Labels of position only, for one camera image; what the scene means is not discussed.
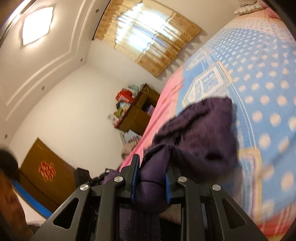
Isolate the purple quilted jacket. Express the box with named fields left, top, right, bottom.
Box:
left=119, top=97, right=238, bottom=240

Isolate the clothes pile on floor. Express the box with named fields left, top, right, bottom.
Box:
left=120, top=140, right=138, bottom=160

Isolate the brown wooden door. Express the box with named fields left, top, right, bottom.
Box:
left=19, top=139, right=76, bottom=212

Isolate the brown wooden desk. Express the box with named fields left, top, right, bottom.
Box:
left=114, top=84, right=159, bottom=135

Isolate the red box on desk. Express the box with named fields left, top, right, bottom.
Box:
left=115, top=89, right=133, bottom=103

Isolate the far window curtain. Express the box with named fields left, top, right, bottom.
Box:
left=94, top=1, right=202, bottom=77

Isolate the ceiling light panel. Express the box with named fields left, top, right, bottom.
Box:
left=22, top=6, right=54, bottom=45

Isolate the pink and blue bedspread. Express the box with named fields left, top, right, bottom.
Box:
left=133, top=8, right=295, bottom=240

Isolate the grey patterned pillow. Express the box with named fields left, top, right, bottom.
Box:
left=233, top=0, right=266, bottom=16

